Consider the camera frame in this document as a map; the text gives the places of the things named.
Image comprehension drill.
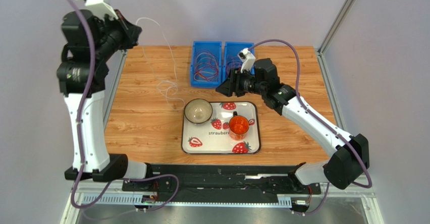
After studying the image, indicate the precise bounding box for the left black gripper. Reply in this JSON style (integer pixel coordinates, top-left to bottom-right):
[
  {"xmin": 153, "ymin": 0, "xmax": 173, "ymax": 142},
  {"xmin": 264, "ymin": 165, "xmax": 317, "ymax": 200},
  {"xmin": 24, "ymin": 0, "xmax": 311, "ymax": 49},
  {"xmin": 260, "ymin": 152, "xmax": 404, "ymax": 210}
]
[{"xmin": 92, "ymin": 10, "xmax": 142, "ymax": 63}]

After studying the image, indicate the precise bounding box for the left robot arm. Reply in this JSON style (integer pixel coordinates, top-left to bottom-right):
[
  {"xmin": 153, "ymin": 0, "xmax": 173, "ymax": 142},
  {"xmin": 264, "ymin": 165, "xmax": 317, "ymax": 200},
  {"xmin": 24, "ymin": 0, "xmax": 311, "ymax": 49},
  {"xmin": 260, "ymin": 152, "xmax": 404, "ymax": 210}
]
[{"xmin": 57, "ymin": 10, "xmax": 148, "ymax": 182}]

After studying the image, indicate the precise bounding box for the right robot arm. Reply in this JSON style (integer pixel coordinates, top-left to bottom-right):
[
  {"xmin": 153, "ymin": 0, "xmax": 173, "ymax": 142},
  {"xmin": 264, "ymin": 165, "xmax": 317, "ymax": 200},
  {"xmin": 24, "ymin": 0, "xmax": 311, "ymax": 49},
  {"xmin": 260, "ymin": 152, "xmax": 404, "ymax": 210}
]
[{"xmin": 216, "ymin": 59, "xmax": 372, "ymax": 190}]

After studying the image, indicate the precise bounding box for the right blue plastic bin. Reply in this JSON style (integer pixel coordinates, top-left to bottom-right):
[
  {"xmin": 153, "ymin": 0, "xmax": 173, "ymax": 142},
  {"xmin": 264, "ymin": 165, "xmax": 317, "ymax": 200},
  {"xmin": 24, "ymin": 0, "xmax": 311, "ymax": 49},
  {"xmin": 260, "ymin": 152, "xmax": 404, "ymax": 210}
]
[{"xmin": 221, "ymin": 41, "xmax": 254, "ymax": 82}]

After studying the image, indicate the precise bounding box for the blue plastic bin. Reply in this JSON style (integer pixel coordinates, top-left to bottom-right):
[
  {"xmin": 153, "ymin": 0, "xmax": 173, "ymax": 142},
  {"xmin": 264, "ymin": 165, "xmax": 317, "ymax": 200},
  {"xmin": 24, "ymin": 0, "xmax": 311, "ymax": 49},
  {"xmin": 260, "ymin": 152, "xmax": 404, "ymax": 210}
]
[
  {"xmin": 190, "ymin": 41, "xmax": 222, "ymax": 88},
  {"xmin": 221, "ymin": 41, "xmax": 254, "ymax": 82}
]

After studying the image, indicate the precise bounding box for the left blue plastic bin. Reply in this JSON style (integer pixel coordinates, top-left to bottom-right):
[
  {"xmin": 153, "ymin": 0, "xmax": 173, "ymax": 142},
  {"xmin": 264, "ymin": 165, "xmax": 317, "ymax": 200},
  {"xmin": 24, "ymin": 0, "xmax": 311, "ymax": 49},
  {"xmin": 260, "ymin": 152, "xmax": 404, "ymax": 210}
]
[{"xmin": 190, "ymin": 41, "xmax": 222, "ymax": 88}]

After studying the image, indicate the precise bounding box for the beige ceramic bowl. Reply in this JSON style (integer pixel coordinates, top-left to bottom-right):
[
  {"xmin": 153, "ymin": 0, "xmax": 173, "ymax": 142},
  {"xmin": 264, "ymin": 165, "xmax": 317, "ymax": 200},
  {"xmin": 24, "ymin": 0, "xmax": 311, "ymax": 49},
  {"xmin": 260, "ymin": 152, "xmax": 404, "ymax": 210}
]
[{"xmin": 184, "ymin": 98, "xmax": 213, "ymax": 124}]

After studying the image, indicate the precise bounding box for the orange transparent mug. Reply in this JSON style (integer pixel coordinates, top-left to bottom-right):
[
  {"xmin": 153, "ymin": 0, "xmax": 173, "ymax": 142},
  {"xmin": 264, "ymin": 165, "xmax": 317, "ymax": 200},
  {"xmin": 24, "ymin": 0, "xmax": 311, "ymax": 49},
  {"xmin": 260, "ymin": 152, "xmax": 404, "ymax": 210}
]
[{"xmin": 228, "ymin": 111, "xmax": 250, "ymax": 141}]

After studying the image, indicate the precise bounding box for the strawberry print tray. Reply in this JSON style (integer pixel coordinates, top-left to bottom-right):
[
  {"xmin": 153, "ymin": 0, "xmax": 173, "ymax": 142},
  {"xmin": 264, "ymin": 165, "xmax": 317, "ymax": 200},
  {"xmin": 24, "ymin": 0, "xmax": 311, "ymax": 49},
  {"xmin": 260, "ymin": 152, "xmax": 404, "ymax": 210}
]
[{"xmin": 182, "ymin": 101, "xmax": 261, "ymax": 154}]

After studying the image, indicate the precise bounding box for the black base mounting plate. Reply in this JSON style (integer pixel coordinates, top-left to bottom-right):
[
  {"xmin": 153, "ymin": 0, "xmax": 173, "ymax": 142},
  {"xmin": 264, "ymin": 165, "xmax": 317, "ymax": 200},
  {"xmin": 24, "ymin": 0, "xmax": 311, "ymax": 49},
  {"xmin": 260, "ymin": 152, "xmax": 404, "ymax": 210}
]
[{"xmin": 121, "ymin": 164, "xmax": 323, "ymax": 204}]

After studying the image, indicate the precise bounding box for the dark blue cable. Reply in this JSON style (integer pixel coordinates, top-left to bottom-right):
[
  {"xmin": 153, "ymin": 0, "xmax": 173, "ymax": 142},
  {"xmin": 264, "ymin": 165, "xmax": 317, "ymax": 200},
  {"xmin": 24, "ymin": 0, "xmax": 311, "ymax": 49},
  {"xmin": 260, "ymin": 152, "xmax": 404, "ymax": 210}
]
[{"xmin": 224, "ymin": 53, "xmax": 244, "ymax": 80}]

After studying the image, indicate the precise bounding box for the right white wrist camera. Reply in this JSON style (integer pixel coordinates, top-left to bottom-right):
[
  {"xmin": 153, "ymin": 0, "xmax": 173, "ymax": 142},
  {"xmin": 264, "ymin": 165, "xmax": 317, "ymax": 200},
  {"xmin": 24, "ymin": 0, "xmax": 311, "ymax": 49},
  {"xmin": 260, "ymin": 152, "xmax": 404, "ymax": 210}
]
[{"xmin": 238, "ymin": 48, "xmax": 256, "ymax": 73}]

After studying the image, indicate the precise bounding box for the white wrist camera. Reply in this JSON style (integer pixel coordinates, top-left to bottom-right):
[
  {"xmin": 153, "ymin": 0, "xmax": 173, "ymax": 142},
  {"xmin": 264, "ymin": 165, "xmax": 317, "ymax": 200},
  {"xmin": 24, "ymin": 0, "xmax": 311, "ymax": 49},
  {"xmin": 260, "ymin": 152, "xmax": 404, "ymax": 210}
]
[
  {"xmin": 84, "ymin": 0, "xmax": 119, "ymax": 20},
  {"xmin": 238, "ymin": 48, "xmax": 256, "ymax": 73}
]

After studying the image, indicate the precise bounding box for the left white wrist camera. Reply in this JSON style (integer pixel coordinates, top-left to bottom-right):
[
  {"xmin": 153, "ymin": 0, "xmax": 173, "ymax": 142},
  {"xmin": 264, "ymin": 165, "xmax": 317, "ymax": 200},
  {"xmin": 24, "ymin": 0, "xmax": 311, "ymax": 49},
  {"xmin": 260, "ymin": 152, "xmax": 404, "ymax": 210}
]
[{"xmin": 84, "ymin": 0, "xmax": 119, "ymax": 20}]

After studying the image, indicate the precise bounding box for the aluminium frame rail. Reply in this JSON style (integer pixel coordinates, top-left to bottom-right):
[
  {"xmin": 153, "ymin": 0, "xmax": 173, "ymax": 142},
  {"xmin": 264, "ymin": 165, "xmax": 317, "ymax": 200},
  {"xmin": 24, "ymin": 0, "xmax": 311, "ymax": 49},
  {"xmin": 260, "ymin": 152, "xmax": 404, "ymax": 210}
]
[{"xmin": 61, "ymin": 164, "xmax": 382, "ymax": 223}]

